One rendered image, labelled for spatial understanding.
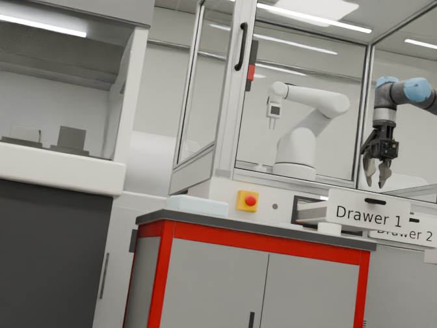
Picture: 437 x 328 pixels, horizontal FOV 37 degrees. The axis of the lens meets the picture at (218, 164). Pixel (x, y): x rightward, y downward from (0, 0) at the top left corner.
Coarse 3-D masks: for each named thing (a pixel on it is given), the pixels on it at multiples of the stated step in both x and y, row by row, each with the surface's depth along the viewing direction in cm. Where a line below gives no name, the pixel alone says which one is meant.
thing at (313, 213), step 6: (306, 204) 237; (312, 204) 232; (318, 204) 227; (324, 204) 221; (300, 210) 241; (306, 210) 236; (312, 210) 230; (318, 210) 225; (324, 210) 220; (300, 216) 240; (306, 216) 235; (312, 216) 229; (318, 216) 224; (324, 216) 219; (300, 222) 246; (306, 222) 242; (312, 222) 239; (318, 222) 235; (324, 222) 232; (342, 228) 248; (348, 228) 245; (354, 228) 241; (360, 228) 237; (366, 228) 234
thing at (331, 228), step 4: (320, 224) 198; (324, 224) 196; (328, 224) 196; (332, 224) 196; (320, 228) 197; (324, 228) 196; (328, 228) 196; (332, 228) 196; (336, 228) 196; (340, 228) 197; (324, 232) 196; (328, 232) 195; (332, 232) 195; (336, 232) 196; (340, 232) 197
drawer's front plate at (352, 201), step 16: (336, 192) 214; (352, 192) 215; (336, 208) 213; (352, 208) 214; (368, 208) 216; (384, 208) 217; (400, 208) 219; (352, 224) 214; (368, 224) 215; (400, 224) 218
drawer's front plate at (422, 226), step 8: (416, 216) 255; (416, 224) 255; (424, 224) 256; (432, 224) 257; (376, 232) 250; (384, 232) 251; (408, 232) 254; (416, 232) 254; (424, 232) 255; (432, 232) 256; (392, 240) 252; (400, 240) 252; (408, 240) 253; (416, 240) 254; (424, 240) 255; (432, 240) 256
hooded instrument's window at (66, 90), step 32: (0, 0) 204; (0, 32) 203; (32, 32) 206; (64, 32) 208; (96, 32) 211; (128, 32) 213; (0, 64) 202; (32, 64) 205; (64, 64) 207; (96, 64) 209; (128, 64) 212; (0, 96) 201; (32, 96) 203; (64, 96) 206; (96, 96) 208; (0, 128) 200; (32, 128) 202; (64, 128) 205; (96, 128) 207
